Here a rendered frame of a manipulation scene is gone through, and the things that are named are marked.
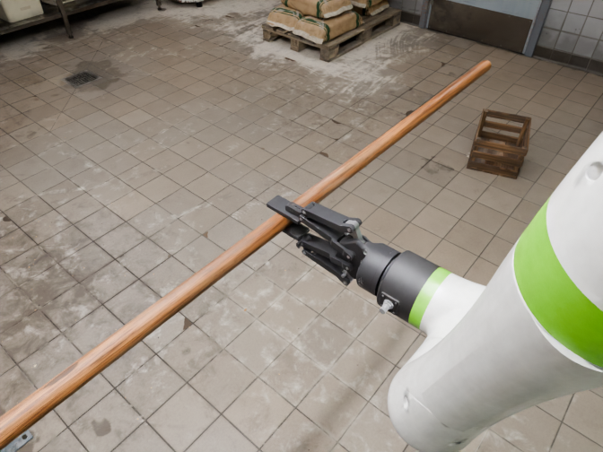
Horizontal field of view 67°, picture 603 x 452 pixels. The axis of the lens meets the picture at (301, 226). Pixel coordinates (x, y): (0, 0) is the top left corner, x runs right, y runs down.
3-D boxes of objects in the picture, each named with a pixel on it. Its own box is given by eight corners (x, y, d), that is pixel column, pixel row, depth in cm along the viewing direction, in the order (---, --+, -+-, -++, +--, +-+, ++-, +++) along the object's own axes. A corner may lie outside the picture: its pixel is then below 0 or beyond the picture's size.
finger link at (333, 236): (350, 262, 69) (352, 256, 68) (294, 221, 73) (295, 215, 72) (364, 248, 71) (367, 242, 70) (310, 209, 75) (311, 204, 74)
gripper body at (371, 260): (380, 271, 63) (326, 240, 67) (373, 308, 69) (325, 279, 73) (408, 241, 67) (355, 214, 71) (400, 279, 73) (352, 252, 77)
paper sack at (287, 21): (296, 35, 411) (296, 17, 400) (265, 27, 426) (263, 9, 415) (333, 15, 448) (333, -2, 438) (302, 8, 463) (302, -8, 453)
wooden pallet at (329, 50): (328, 62, 403) (328, 46, 393) (262, 39, 440) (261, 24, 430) (399, 24, 470) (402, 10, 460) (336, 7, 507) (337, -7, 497)
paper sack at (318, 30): (321, 48, 395) (321, 30, 383) (291, 38, 413) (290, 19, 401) (365, 26, 426) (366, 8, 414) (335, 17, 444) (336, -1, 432)
